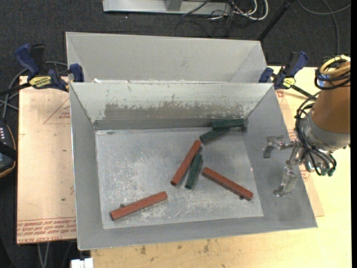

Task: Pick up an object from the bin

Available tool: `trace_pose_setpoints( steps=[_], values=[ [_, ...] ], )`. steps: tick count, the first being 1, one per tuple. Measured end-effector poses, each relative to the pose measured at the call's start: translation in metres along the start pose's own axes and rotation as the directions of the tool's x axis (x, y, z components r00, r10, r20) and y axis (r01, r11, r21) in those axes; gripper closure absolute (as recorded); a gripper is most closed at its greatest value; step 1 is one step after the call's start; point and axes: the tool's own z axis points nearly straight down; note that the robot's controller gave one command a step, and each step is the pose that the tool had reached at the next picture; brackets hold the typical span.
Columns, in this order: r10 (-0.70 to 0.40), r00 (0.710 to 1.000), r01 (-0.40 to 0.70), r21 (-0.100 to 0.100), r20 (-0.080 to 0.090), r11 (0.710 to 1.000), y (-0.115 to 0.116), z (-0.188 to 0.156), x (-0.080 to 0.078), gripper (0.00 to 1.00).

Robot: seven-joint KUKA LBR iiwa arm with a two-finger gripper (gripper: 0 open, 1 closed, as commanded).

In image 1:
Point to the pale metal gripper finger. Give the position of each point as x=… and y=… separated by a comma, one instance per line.
x=272, y=145
x=288, y=181

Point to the dark green flat block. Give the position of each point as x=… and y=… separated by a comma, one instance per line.
x=194, y=171
x=227, y=123
x=214, y=135

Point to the red-brown flat block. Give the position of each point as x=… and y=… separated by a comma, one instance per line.
x=186, y=163
x=139, y=205
x=227, y=183

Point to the grey metal bin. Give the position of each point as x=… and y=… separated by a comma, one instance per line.
x=145, y=177

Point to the brown cardboard board red print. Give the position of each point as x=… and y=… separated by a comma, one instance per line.
x=44, y=155

